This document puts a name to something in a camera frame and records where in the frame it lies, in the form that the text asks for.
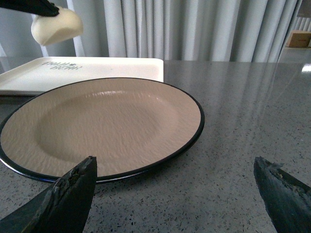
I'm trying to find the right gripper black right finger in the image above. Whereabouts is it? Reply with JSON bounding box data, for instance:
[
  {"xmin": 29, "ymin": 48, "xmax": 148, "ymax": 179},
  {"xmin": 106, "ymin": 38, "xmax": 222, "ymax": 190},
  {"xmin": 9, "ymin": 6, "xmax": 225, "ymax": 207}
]
[{"xmin": 254, "ymin": 157, "xmax": 311, "ymax": 233}]

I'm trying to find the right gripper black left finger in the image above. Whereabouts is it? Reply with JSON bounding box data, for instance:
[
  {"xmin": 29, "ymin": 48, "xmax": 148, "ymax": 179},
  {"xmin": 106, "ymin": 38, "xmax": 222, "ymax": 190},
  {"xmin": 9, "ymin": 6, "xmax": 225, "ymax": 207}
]
[{"xmin": 0, "ymin": 156, "xmax": 97, "ymax": 233}]

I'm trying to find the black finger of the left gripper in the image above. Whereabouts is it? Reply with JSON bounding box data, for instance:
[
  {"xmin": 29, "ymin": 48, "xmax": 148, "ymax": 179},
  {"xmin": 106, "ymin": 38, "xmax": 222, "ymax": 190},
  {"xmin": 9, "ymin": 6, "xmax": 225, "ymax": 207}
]
[{"xmin": 0, "ymin": 0, "xmax": 59, "ymax": 17}]

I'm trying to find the white steamed bun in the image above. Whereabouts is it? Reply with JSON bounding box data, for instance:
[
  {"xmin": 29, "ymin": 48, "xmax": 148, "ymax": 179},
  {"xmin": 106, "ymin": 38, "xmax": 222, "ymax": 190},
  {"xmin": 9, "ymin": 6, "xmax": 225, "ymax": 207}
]
[{"xmin": 31, "ymin": 7, "xmax": 84, "ymax": 46}]

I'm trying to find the white rectangular tray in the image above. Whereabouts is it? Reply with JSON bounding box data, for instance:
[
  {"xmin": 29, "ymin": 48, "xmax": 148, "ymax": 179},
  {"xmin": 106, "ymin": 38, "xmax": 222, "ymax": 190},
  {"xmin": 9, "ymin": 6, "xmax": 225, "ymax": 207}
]
[{"xmin": 0, "ymin": 57, "xmax": 164, "ymax": 96}]

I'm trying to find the grey pleated curtain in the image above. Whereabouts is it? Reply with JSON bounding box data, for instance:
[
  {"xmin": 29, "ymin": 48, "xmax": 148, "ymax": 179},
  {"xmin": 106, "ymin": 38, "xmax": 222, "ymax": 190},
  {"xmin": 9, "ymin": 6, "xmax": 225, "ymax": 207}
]
[{"xmin": 0, "ymin": 0, "xmax": 301, "ymax": 62}]

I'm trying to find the brown cardboard box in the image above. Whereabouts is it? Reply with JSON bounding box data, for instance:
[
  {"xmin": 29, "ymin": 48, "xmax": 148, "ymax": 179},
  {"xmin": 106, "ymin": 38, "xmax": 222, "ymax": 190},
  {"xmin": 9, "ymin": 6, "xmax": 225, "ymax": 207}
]
[{"xmin": 286, "ymin": 30, "xmax": 311, "ymax": 48}]

